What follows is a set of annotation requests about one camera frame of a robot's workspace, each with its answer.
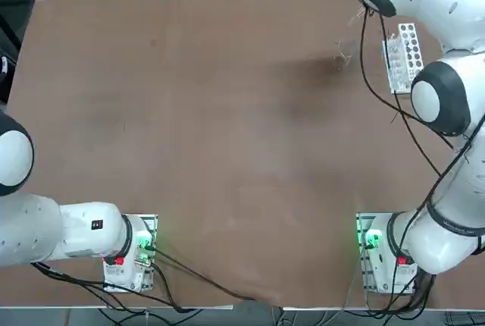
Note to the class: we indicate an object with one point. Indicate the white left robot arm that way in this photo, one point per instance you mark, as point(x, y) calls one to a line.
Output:
point(87, 235)

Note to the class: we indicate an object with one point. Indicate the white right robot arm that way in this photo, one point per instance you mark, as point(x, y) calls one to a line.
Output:
point(447, 0)

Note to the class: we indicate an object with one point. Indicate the small glass beaker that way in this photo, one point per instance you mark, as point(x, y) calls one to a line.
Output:
point(343, 61)

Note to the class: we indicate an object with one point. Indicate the white test tube rack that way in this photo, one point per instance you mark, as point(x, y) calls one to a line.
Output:
point(396, 79)

